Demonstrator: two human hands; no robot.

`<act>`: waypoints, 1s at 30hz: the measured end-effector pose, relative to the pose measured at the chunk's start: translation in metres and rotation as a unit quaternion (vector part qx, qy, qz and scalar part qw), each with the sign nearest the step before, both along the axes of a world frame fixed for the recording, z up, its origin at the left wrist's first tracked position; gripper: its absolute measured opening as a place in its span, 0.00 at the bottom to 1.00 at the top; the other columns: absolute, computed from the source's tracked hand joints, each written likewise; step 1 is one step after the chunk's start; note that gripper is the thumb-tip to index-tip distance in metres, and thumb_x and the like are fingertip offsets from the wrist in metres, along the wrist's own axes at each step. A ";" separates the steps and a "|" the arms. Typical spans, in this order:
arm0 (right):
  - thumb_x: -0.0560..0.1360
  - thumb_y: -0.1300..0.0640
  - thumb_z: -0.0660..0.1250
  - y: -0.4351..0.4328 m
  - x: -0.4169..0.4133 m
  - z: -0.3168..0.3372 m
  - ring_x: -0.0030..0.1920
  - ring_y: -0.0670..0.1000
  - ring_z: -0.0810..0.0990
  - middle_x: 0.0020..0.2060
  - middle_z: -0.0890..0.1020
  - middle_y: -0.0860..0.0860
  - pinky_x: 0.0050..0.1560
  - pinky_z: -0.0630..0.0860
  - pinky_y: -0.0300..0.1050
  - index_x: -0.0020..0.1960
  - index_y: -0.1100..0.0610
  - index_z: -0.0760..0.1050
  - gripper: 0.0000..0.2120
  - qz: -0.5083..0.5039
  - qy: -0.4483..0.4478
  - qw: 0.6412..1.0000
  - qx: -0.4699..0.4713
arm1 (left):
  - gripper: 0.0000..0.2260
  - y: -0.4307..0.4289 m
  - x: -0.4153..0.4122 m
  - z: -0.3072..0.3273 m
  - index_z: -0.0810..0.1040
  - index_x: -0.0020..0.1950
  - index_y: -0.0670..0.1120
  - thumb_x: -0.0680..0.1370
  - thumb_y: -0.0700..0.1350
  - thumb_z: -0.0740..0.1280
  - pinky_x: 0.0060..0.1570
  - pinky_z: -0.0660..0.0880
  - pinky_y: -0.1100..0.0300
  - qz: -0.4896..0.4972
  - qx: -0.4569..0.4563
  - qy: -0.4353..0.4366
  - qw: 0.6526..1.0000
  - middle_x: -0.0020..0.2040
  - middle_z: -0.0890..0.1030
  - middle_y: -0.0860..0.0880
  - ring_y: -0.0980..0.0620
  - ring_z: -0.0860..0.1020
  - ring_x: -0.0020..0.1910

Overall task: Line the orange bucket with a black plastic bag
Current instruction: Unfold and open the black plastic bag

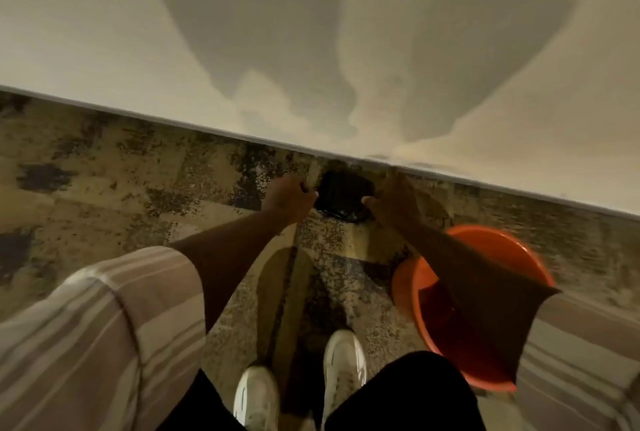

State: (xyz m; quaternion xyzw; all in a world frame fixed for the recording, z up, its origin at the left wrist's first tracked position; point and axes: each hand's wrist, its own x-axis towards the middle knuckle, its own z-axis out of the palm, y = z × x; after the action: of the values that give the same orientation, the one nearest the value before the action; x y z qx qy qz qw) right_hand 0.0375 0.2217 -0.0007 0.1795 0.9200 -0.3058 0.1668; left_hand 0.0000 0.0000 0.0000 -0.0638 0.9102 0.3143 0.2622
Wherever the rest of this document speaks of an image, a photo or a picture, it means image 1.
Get person's right hand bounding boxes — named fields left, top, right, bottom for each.
left=361, top=168, right=427, bottom=235

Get black cloth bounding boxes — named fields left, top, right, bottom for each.
left=314, top=169, right=377, bottom=224

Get white shoe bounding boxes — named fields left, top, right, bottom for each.
left=320, top=329, right=369, bottom=427
left=232, top=365, right=281, bottom=431

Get black trousers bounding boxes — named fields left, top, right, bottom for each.
left=159, top=351, right=487, bottom=431

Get orange plastic bucket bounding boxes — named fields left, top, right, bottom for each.
left=391, top=225, right=557, bottom=393

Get white left shoe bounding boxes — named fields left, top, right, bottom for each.
left=232, top=365, right=281, bottom=431

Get person's right forearm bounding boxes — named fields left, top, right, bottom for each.
left=397, top=218, right=562, bottom=382

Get striped beige shirt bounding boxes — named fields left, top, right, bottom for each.
left=0, top=246, right=640, bottom=431

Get person's left hand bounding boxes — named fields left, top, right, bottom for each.
left=261, top=175, right=320, bottom=232

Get white right shoe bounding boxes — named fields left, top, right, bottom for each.
left=320, top=329, right=369, bottom=427

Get person's left forearm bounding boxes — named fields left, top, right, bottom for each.
left=169, top=210, right=284, bottom=334

